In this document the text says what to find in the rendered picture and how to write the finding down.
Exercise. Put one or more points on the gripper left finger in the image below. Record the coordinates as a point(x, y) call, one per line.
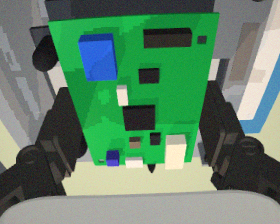
point(40, 168)

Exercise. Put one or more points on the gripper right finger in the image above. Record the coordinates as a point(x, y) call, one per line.
point(238, 158)

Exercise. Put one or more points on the green circuit board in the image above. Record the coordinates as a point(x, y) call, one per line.
point(137, 83)

